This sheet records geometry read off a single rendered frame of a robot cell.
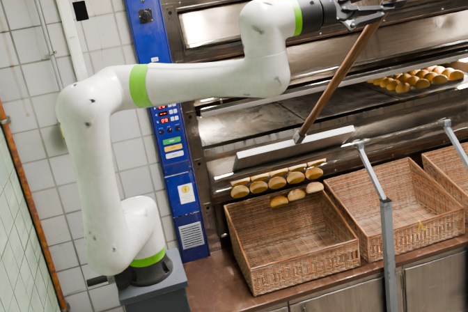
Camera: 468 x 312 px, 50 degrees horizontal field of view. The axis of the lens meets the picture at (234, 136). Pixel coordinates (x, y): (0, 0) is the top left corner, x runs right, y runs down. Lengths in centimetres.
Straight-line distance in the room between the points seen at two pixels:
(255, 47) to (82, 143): 47
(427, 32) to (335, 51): 56
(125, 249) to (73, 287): 151
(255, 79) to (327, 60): 153
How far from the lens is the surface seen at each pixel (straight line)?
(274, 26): 117
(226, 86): 122
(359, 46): 151
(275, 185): 266
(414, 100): 302
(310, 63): 266
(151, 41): 242
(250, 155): 213
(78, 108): 121
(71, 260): 279
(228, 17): 251
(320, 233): 286
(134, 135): 253
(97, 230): 134
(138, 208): 148
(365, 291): 263
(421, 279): 277
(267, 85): 119
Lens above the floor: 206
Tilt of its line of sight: 19 degrees down
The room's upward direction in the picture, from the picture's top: 9 degrees counter-clockwise
